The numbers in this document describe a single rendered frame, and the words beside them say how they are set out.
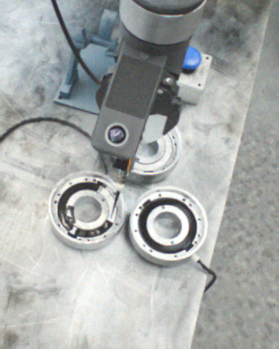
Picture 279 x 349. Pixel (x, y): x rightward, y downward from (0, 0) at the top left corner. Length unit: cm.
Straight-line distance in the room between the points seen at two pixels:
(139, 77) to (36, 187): 32
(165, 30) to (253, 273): 125
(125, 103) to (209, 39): 47
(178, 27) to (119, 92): 9
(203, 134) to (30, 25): 35
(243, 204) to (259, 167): 15
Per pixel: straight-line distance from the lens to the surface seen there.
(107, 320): 71
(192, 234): 72
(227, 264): 162
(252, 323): 160
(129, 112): 50
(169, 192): 74
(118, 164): 65
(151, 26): 46
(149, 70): 50
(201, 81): 83
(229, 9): 100
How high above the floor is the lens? 150
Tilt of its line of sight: 60 degrees down
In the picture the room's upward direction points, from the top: 8 degrees clockwise
